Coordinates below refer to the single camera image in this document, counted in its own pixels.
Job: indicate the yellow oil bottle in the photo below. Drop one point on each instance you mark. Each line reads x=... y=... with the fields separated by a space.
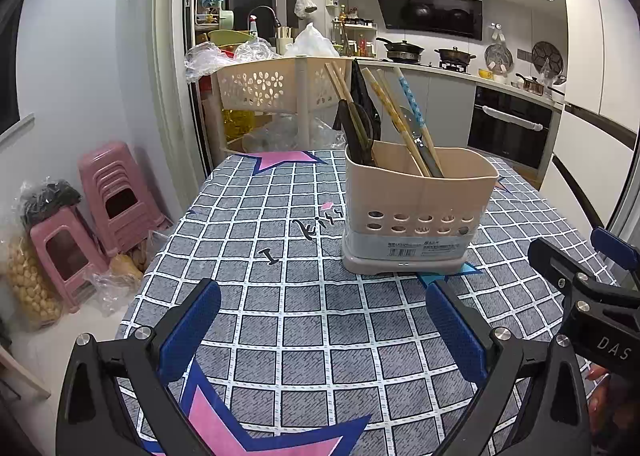
x=240 y=123

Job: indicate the clear plastic bag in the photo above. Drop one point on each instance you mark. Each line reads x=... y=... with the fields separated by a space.
x=255 y=51
x=207 y=61

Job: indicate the green plastic basin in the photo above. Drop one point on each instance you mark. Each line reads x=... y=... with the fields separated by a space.
x=230 y=38

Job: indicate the spice rack with bottles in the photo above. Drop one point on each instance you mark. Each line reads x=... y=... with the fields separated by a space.
x=357 y=38

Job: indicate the clear bag on floor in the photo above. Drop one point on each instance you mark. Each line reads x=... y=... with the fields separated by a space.
x=120 y=276

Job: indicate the black wok with lid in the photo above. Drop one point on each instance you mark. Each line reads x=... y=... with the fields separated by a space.
x=402 y=50

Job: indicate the light wooden board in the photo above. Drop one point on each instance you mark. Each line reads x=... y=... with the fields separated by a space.
x=25 y=376

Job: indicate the hanging metal strainer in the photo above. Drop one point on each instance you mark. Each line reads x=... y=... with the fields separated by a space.
x=499 y=57

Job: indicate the yellow bowl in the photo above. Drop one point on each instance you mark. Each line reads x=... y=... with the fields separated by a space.
x=486 y=73

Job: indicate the light green mug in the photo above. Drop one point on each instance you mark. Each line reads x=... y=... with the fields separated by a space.
x=226 y=21

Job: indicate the black hanging bag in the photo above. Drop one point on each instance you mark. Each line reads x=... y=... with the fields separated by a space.
x=361 y=81

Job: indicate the black plastic utensil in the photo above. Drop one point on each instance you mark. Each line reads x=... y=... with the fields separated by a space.
x=371 y=131
x=350 y=136

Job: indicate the person's right hand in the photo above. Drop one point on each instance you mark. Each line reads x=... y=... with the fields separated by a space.
x=597 y=376

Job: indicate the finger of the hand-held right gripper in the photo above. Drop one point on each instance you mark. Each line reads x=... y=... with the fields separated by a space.
x=617 y=256
x=550 y=256

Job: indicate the beige knife holder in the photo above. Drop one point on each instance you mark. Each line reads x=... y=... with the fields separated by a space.
x=285 y=41

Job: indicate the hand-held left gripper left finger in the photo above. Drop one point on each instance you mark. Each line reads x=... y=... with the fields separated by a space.
x=192 y=321

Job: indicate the black built-in oven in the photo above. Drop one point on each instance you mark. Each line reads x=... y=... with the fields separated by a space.
x=505 y=131

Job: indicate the beige plastic utensil holder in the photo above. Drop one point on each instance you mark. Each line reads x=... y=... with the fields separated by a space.
x=425 y=196

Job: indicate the dark window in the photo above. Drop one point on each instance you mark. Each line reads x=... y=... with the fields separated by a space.
x=7 y=61

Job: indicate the steel pot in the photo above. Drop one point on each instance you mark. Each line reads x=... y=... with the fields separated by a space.
x=531 y=85

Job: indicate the grey kitchen counter cabinets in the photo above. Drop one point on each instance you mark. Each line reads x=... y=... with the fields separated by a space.
x=450 y=106

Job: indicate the blue dotted chopstick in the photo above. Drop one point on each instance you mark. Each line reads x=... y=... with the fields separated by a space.
x=407 y=96

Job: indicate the bag of yellow balls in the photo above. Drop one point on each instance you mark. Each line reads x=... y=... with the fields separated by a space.
x=27 y=286

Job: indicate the black plastic bag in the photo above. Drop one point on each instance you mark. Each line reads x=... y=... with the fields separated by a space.
x=47 y=201

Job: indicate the white hanging plastic bag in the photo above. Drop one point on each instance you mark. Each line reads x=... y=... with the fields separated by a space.
x=305 y=6

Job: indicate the stack of pink stools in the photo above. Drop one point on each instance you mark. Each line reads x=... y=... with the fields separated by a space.
x=115 y=186

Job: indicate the pink plastic stool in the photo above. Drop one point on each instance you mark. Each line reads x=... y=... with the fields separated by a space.
x=60 y=241

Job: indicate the whitish plastic bag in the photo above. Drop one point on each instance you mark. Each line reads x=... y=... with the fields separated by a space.
x=315 y=43

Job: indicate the black kitchen faucet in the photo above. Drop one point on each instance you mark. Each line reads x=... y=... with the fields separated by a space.
x=267 y=10

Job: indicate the grey checked tablecloth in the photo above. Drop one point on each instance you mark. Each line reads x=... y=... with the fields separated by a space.
x=300 y=316

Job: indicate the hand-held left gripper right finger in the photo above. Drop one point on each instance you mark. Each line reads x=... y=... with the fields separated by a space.
x=457 y=326

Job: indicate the tall white cabinet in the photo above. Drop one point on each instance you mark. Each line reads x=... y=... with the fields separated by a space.
x=595 y=86

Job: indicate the hanging round metal rack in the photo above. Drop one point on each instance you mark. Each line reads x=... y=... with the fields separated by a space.
x=547 y=56

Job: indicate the black range hood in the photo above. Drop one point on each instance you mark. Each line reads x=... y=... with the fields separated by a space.
x=430 y=6

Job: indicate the beige perforated storage rack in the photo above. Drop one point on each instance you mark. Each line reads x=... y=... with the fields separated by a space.
x=260 y=83

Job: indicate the spray bottle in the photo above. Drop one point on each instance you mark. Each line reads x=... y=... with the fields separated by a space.
x=254 y=28

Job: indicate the patterned bamboo chopstick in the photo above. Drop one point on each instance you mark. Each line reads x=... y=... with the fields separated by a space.
x=385 y=103

